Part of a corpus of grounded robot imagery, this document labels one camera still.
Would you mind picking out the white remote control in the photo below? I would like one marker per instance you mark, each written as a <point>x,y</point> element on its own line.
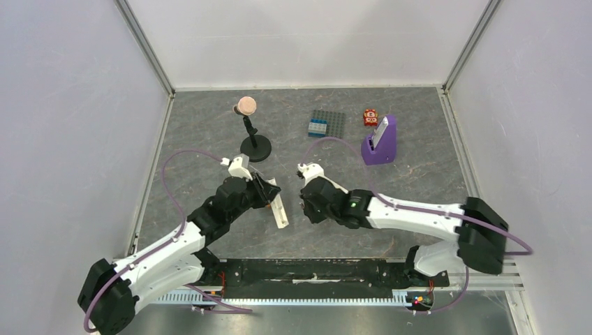
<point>279,212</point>

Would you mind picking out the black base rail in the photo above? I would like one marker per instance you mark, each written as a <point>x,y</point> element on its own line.
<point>316,278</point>

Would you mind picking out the grey lego baseplate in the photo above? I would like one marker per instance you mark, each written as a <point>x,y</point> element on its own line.
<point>336,122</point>

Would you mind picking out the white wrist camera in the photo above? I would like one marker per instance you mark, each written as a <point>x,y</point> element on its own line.
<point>238,166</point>
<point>309,171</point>

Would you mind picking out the purple holder stand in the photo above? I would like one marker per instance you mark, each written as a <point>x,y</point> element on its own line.
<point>386,150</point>

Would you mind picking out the red toy figure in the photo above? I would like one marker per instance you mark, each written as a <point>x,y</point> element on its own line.
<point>370,117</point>

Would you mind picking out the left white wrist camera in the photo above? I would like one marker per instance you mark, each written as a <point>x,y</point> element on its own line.
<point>238,166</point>

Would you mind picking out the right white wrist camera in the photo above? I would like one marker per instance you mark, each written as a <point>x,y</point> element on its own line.
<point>309,171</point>

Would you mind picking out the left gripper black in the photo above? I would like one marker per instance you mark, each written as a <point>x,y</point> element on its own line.
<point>265,191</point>

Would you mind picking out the blue white lego bricks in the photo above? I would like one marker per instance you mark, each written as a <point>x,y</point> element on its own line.
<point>317,128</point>

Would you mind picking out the white cable duct strip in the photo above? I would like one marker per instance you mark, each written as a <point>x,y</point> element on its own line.
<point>191,297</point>

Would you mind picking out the white device in holder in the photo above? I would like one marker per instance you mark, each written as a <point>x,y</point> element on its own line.
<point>380,130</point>

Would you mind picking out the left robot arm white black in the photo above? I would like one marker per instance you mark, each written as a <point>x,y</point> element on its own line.
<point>114,292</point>

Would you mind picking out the black stand with pink ball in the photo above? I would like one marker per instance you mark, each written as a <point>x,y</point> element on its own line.
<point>256,147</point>

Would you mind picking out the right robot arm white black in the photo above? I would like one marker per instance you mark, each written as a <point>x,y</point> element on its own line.
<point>464,240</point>

